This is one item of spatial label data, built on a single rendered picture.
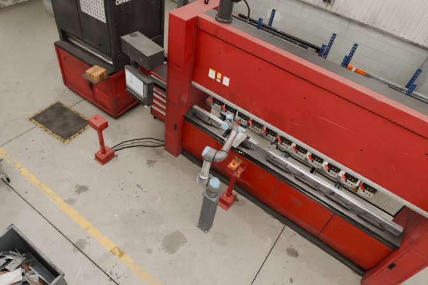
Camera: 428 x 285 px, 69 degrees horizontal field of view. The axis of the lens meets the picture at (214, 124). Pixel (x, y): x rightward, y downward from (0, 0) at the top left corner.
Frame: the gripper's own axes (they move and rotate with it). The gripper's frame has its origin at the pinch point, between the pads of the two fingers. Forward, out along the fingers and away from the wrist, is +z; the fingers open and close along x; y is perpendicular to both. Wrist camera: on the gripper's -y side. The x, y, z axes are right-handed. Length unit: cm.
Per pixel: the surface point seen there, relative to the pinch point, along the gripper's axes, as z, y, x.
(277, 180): 63, 42, -33
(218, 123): 8, 19, 57
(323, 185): 56, 73, -80
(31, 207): 62, -231, 128
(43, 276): 47, -227, -4
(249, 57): -93, 36, 1
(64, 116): 21, -150, 273
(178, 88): -47, -17, 84
